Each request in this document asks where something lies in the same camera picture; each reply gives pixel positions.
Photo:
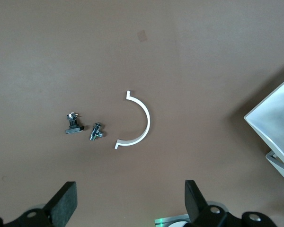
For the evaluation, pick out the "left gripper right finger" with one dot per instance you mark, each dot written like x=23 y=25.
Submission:
x=195 y=203

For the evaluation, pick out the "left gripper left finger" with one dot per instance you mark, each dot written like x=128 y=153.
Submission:
x=64 y=201

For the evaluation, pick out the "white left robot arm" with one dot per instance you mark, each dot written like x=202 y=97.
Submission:
x=180 y=224

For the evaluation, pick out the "small metal valve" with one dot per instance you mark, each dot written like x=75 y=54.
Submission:
x=96 y=132

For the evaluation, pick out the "black push button switch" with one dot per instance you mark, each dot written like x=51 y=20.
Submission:
x=73 y=128

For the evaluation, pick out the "white semicircular bracket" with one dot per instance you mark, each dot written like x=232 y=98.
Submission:
x=146 y=118

